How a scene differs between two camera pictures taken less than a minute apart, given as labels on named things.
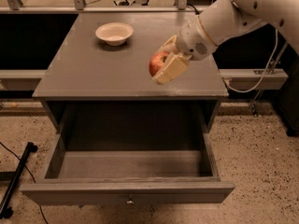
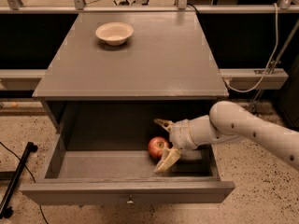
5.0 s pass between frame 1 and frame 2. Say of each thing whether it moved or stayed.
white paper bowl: stayed
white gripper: moved
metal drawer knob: stayed
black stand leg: stayed
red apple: moved
